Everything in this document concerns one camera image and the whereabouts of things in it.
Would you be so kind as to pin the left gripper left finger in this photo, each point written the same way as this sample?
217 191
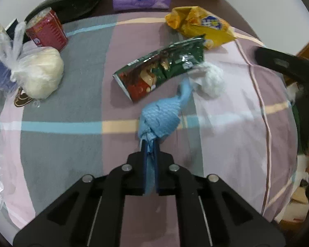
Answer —
90 212

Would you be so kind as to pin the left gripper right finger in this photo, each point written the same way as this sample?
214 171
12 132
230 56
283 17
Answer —
209 212

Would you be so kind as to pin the blue cloth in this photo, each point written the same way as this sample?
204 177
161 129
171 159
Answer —
158 120

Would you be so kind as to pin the yellow chip bag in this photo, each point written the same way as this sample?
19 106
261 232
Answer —
195 21

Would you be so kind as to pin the green snack wrapper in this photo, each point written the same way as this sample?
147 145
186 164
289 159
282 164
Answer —
140 77

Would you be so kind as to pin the black lined trash bin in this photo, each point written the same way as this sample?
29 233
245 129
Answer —
300 107

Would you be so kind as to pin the white crumpled tissue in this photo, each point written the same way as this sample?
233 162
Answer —
207 80

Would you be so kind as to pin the dark wooden table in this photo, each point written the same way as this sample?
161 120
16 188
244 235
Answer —
221 8

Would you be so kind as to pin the white dough in bag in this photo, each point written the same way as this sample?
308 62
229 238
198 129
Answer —
38 71

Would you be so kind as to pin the red soda can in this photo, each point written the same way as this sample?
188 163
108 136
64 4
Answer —
45 30

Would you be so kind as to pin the black bag on table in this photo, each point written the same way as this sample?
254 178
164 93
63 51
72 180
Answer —
66 10

